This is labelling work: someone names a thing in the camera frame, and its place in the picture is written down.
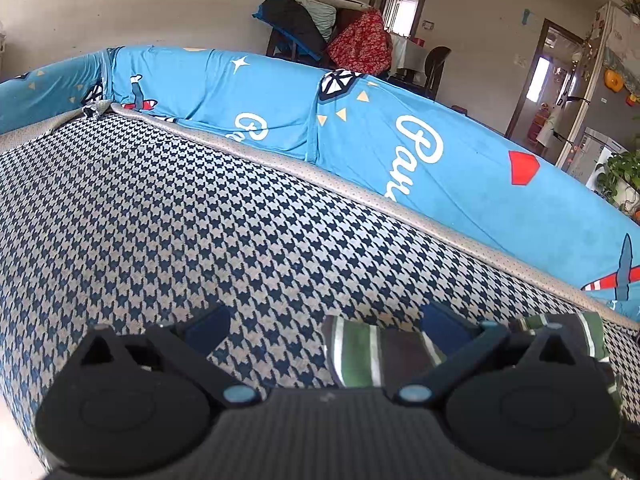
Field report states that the dark dining chair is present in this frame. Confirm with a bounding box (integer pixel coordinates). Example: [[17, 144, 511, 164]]
[[400, 46, 452, 101]]

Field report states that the white box appliance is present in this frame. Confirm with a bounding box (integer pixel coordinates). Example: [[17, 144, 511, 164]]
[[567, 130, 626, 191]]

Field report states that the grey refrigerator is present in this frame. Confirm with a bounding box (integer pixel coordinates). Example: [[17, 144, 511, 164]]
[[555, 2, 640, 176]]

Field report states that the red floral cloth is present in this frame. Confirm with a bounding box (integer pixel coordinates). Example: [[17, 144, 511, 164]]
[[327, 10, 392, 77]]

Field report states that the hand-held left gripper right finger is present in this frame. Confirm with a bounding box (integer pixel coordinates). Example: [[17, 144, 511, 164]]
[[395, 301, 582, 409]]

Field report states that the green brown striped shirt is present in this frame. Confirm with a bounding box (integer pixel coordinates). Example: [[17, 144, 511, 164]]
[[320, 311, 623, 411]]

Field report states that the dark kitchen doorway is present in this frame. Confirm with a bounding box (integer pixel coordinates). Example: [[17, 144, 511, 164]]
[[505, 19, 586, 161]]

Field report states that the table with white cloth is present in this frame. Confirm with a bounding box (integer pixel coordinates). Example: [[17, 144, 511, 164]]
[[391, 35, 431, 75]]

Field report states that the potted green plant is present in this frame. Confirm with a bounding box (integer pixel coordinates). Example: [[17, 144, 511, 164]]
[[595, 152, 640, 221]]

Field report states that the houndstooth sofa seat mat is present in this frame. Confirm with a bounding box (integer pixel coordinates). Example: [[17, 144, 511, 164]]
[[0, 102, 640, 471]]

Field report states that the brown wooden doorway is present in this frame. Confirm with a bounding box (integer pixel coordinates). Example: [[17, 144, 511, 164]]
[[370, 0, 432, 41]]

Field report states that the black cloth with blue trim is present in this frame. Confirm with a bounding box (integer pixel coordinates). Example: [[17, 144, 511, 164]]
[[252, 0, 328, 63]]

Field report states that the pale green cloth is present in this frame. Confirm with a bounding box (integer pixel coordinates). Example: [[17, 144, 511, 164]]
[[272, 0, 338, 43]]

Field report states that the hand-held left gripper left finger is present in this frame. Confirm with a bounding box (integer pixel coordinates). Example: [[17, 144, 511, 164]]
[[77, 304, 261, 409]]

